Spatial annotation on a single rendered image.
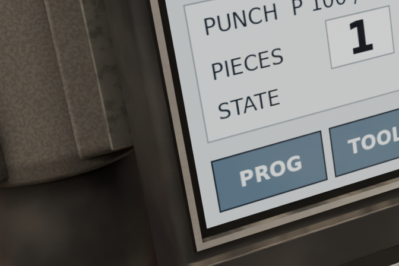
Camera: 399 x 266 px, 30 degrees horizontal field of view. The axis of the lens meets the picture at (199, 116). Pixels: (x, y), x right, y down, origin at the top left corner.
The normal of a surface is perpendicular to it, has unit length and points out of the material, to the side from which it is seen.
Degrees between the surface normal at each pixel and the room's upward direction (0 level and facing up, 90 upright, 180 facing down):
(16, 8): 90
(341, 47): 90
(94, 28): 90
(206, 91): 90
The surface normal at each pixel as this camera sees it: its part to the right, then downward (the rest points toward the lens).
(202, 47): 0.34, 0.18
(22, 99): 0.03, 0.25
